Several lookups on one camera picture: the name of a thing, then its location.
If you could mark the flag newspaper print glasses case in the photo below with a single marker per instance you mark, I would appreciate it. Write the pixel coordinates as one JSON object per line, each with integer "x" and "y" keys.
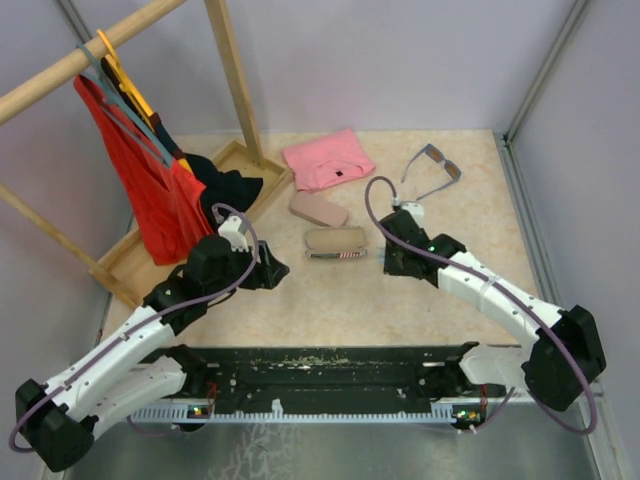
{"x": 336, "y": 243}

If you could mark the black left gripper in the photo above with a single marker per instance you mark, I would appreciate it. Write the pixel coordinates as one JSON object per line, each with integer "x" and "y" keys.
{"x": 268, "y": 272}

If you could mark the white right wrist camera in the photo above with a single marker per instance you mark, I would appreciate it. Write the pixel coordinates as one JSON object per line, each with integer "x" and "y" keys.
{"x": 415, "y": 209}

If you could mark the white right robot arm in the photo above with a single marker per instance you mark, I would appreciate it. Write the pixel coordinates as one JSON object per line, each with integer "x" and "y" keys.
{"x": 552, "y": 341}

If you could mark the grey blue hanger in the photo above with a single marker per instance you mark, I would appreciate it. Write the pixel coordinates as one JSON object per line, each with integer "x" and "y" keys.
{"x": 113, "y": 98}

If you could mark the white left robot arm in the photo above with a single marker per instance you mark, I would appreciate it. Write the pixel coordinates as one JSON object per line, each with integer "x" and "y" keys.
{"x": 61, "y": 418}

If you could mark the yellow hanger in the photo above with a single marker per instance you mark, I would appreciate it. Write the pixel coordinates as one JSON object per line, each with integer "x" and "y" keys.
{"x": 147, "y": 120}

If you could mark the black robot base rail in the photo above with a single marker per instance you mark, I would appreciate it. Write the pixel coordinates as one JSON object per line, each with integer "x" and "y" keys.
{"x": 410, "y": 384}

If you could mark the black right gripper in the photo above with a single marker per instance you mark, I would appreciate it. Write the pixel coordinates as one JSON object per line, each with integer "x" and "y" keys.
{"x": 391, "y": 267}

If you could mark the dark navy garment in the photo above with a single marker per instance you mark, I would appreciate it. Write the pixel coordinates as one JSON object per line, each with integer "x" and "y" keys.
{"x": 228, "y": 187}

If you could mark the grey blue frame sunglasses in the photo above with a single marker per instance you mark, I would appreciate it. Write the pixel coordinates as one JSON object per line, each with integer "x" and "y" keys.
{"x": 438, "y": 159}

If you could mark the pink glasses case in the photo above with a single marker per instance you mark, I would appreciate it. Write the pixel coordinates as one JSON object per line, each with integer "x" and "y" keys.
{"x": 319, "y": 211}

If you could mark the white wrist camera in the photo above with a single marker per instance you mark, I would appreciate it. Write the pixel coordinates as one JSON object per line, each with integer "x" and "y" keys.
{"x": 234, "y": 230}
{"x": 415, "y": 209}

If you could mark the folded pink shirt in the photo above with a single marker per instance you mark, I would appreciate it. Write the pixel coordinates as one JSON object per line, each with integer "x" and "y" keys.
{"x": 328, "y": 161}

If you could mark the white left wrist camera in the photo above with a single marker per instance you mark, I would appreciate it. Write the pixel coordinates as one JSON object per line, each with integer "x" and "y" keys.
{"x": 234, "y": 230}

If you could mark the red hanging shirt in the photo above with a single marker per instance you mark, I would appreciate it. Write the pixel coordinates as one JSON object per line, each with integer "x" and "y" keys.
{"x": 165, "y": 201}

